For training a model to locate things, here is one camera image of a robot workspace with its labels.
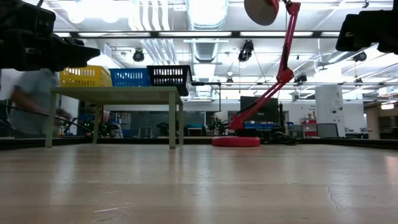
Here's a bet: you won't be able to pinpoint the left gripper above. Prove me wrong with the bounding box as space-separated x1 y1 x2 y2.
0 30 101 73

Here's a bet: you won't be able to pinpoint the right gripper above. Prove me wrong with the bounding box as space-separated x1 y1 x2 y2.
335 8 398 55

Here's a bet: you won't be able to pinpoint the yellow plastic basket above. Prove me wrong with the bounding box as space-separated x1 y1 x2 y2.
59 65 113 88

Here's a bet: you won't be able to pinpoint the blue plastic basket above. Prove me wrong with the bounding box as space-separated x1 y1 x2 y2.
108 67 152 88

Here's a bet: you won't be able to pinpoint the black plastic basket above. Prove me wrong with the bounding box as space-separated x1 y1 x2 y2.
146 64 194 97

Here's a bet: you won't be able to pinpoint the red desk lamp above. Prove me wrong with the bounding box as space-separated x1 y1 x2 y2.
211 0 302 148

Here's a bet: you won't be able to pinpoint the black ceiling spotlight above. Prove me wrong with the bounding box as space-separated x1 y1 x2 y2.
132 49 146 63
237 39 255 62
293 72 308 85
352 51 368 63

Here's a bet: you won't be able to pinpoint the green perforated metal shelf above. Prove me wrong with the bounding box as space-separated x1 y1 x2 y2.
45 86 184 149

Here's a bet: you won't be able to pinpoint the person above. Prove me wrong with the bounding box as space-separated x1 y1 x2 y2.
8 68 73 140

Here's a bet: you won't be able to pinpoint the white cabinet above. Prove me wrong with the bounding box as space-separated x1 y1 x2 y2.
315 85 345 124

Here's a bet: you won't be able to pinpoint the red storage bins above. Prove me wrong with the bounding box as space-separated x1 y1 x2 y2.
300 117 318 138

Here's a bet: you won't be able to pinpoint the black background monitor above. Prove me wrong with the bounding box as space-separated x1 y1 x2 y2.
239 96 280 123

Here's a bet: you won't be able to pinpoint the overhead LED light bar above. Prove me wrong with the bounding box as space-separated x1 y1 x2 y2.
52 30 343 39

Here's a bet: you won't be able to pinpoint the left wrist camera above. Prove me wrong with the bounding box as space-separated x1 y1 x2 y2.
0 0 57 34

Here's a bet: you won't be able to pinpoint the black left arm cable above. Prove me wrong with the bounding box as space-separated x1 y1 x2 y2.
6 104 94 133

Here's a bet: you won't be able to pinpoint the black aluminium table frame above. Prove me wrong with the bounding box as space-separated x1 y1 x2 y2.
0 136 398 151

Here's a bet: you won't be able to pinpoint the black lamp cord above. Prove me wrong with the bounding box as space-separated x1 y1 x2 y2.
262 131 301 146

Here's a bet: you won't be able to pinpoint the silver ventilation duct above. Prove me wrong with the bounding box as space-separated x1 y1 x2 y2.
185 0 229 99

